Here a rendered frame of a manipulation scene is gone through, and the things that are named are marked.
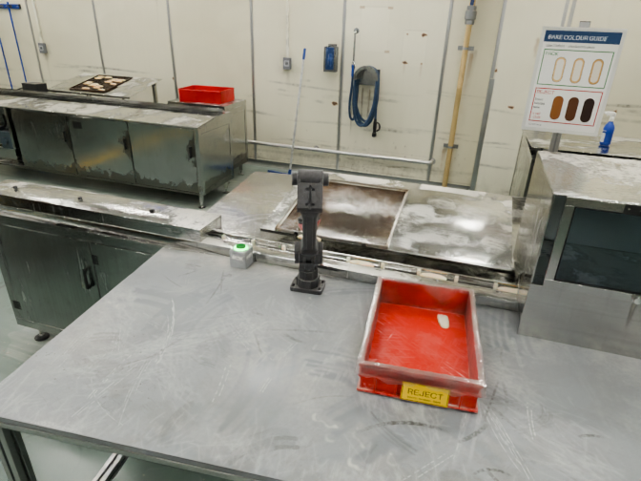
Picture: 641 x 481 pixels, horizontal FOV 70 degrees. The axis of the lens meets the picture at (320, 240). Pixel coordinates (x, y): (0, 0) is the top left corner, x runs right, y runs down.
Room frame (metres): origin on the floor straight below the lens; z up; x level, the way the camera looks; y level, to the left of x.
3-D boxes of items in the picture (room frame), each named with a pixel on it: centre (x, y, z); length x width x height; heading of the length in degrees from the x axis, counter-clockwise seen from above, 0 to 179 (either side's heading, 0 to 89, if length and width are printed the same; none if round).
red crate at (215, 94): (5.29, 1.31, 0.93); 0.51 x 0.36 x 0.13; 76
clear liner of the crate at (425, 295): (1.14, -0.31, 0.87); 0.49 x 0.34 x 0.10; 168
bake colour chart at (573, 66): (2.20, -1.10, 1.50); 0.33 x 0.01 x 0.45; 69
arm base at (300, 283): (1.48, 0.04, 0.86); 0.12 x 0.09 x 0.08; 78
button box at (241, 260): (1.64, 0.31, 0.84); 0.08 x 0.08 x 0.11; 72
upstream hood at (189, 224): (2.02, 1.07, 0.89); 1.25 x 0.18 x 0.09; 72
